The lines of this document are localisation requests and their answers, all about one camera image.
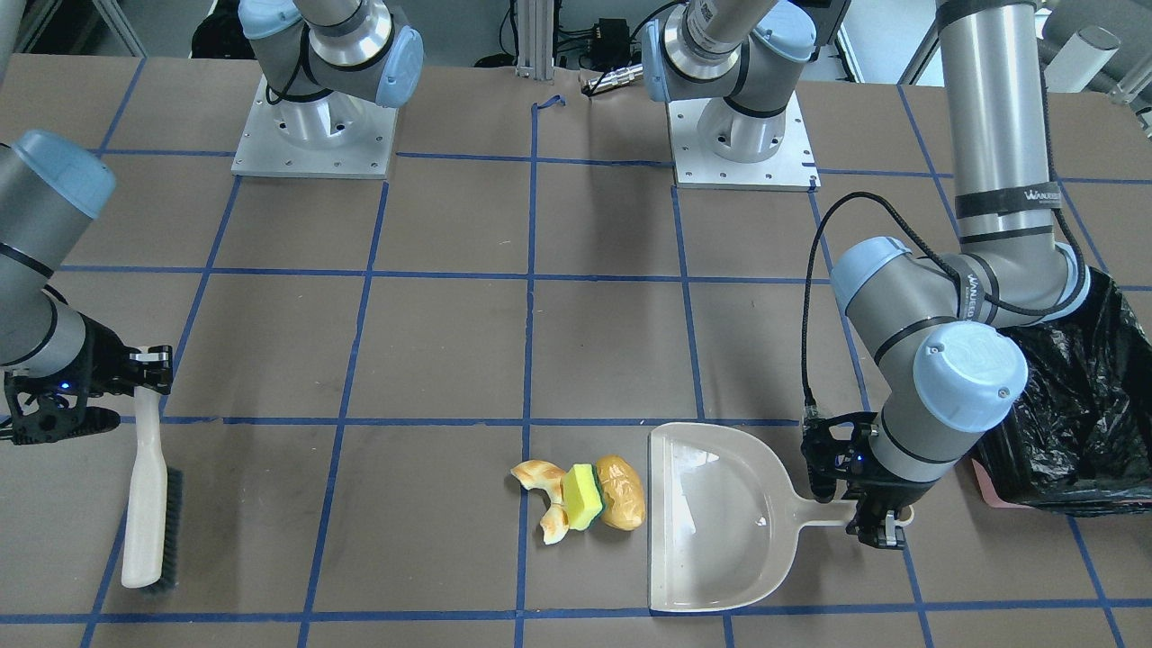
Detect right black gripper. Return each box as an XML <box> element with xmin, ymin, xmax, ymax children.
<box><xmin>1</xmin><ymin>316</ymin><xmax>174</xmax><ymax>444</ymax></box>

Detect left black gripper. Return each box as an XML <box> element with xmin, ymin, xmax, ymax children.
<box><xmin>801</xmin><ymin>409</ymin><xmax>932</xmax><ymax>550</ymax></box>

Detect beige plastic dustpan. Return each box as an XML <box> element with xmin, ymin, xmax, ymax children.
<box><xmin>647</xmin><ymin>422</ymin><xmax>911</xmax><ymax>615</ymax></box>

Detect white hand brush black bristles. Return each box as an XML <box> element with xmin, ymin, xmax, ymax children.
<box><xmin>121</xmin><ymin>387</ymin><xmax>184</xmax><ymax>595</ymax></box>

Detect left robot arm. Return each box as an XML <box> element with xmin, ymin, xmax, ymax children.
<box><xmin>638</xmin><ymin>1</ymin><xmax>1090</xmax><ymax>549</ymax></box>

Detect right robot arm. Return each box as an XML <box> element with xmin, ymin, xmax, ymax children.
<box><xmin>1</xmin><ymin>1</ymin><xmax>425</xmax><ymax>446</ymax></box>

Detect pink bin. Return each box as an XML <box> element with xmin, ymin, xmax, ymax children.
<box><xmin>967</xmin><ymin>457</ymin><xmax>1045</xmax><ymax>512</ymax></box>

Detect black trash bag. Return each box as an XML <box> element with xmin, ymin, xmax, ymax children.
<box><xmin>972</xmin><ymin>269</ymin><xmax>1151</xmax><ymax>518</ymax></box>

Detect yellow potato toy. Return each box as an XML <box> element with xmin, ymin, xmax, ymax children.
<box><xmin>594</xmin><ymin>454</ymin><xmax>647</xmax><ymax>532</ymax></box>

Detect yellow green sponge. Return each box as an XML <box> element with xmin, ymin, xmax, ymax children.
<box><xmin>561</xmin><ymin>464</ymin><xmax>604</xmax><ymax>532</ymax></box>

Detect croissant bread toy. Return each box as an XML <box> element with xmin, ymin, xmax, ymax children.
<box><xmin>509</xmin><ymin>459</ymin><xmax>571</xmax><ymax>545</ymax></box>

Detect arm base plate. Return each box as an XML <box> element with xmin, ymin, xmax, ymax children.
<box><xmin>232</xmin><ymin>77</ymin><xmax>399</xmax><ymax>180</ymax></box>
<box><xmin>666</xmin><ymin>92</ymin><xmax>823</xmax><ymax>193</ymax></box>

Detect aluminium frame post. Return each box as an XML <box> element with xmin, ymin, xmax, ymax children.
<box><xmin>511</xmin><ymin>0</ymin><xmax>558</xmax><ymax>85</ymax></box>

